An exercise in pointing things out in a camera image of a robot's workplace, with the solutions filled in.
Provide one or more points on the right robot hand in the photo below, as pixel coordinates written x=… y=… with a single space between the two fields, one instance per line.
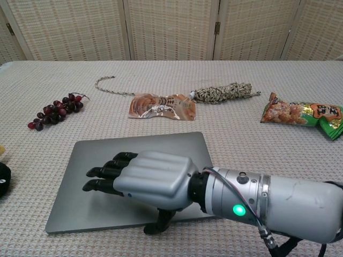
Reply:
x=155 y=176

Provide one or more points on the silver grey laptop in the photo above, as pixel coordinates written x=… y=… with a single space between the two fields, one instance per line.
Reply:
x=80 y=203

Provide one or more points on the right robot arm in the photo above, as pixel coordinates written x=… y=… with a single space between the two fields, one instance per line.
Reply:
x=294 y=206

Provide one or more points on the woven folding screen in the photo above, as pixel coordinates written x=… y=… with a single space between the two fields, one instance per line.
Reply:
x=171 y=26

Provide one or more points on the orange foil snack pouch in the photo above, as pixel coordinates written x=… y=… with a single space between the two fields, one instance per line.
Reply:
x=160 y=107

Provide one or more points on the beige waffle tablecloth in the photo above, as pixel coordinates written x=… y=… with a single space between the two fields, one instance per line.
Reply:
x=268 y=144

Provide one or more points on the dark red grape bunch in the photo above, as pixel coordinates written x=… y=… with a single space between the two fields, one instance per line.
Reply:
x=57 y=109

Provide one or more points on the black white plush toy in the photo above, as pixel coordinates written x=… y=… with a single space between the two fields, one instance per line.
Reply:
x=3 y=176

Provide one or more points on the green snack bag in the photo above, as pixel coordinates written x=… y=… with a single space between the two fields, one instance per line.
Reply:
x=294 y=112

